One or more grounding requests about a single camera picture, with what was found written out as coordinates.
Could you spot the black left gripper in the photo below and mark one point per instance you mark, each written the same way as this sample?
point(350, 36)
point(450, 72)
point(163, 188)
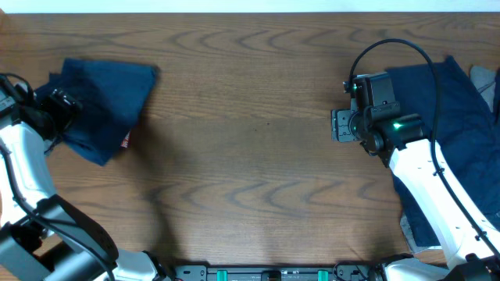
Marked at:
point(53, 106)

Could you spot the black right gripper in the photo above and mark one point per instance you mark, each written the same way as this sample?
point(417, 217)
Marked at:
point(341, 131)

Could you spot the navy blue shorts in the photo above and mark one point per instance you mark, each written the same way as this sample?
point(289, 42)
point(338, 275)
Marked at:
point(113, 95)

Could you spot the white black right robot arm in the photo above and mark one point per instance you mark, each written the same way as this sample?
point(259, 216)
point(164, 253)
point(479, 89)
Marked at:
point(469, 241)

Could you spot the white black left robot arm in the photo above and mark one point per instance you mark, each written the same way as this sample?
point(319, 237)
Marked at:
point(43, 236)

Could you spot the navy blue clothes pile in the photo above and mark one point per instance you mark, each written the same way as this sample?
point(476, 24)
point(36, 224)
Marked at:
point(468, 132)

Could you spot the black red Maxxis garment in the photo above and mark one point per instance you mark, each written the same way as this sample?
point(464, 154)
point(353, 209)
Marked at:
point(125, 142)

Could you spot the grey garment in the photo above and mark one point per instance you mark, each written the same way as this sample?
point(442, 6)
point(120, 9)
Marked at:
point(483, 80)

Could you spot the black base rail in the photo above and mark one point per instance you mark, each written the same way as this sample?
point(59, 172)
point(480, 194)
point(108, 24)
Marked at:
point(341, 272)

